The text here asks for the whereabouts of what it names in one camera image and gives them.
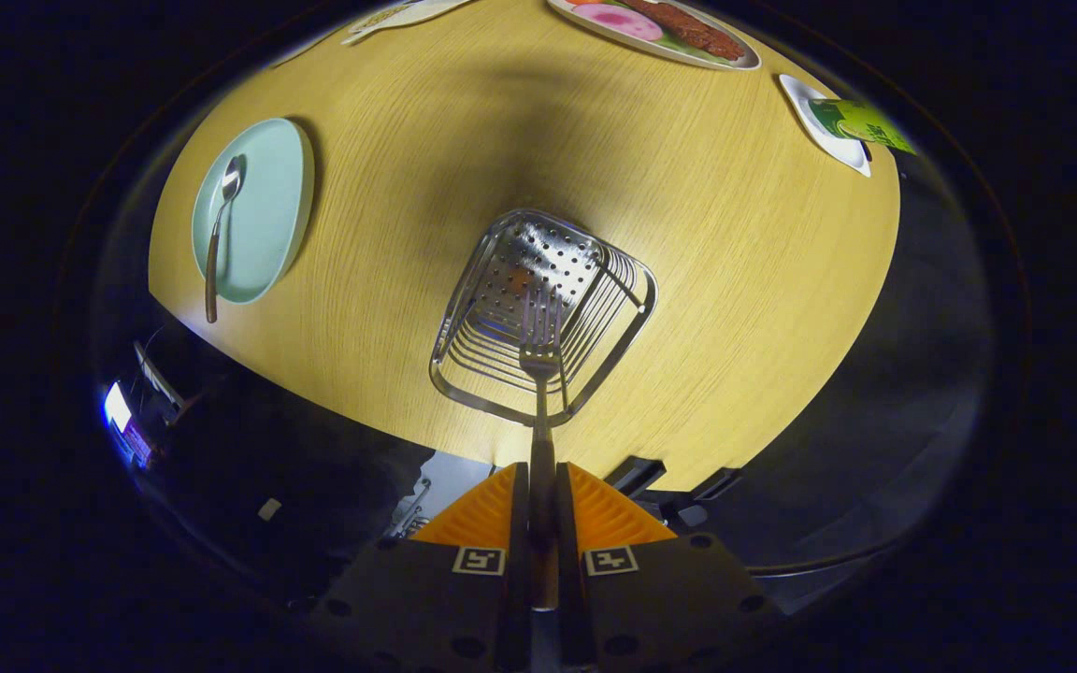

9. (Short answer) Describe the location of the brown meat patty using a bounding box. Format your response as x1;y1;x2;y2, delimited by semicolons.
623;0;747;62

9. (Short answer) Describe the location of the small white dish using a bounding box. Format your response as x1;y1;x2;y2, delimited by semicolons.
779;74;873;179

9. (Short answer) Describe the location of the fork with brown handle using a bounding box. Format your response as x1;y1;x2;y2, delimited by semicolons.
518;288;566;613

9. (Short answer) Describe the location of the pink ham slice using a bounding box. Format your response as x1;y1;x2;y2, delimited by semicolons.
573;3;666;42

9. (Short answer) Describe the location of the black table bracket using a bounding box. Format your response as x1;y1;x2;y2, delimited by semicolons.
679;467;745;524
606;456;668;498

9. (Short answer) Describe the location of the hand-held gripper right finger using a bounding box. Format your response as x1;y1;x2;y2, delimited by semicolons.
554;461;784;673

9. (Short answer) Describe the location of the green drink carton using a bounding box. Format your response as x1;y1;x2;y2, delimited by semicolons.
810;97;918;156

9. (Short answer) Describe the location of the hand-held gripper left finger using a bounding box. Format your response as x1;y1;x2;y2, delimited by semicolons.
309;461;532;673

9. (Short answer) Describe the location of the light green plate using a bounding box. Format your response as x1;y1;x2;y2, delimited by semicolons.
191;118;316;306

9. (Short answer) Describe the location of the metal wire cutlery basket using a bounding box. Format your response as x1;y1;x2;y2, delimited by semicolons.
428;208;659;428

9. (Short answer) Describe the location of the white food plate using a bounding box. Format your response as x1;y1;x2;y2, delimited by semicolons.
546;0;762;72

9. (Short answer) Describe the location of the person's dark clothing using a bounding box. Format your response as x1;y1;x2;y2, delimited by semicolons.
146;327;437;599

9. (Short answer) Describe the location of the green lettuce leaf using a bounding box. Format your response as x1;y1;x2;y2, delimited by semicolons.
651;28;736;68

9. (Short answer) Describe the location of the spoon with brown handle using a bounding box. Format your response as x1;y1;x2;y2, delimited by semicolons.
205;154;247;325

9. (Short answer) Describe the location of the glowing blue screen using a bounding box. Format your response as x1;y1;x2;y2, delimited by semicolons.
101;379;154;468

